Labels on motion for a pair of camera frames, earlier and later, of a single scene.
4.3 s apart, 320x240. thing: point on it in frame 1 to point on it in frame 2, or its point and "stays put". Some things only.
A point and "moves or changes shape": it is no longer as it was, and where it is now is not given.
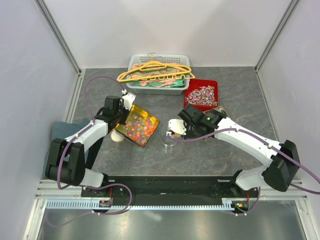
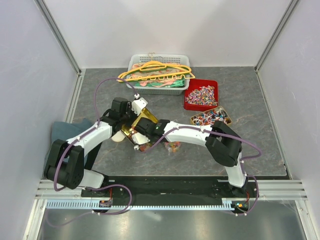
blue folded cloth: [62, 130] stays put
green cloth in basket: [174, 83] stays put
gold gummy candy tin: [140, 126] moves or changes shape
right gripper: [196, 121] to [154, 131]
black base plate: [171, 188] stays put
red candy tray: [203, 94] stays put
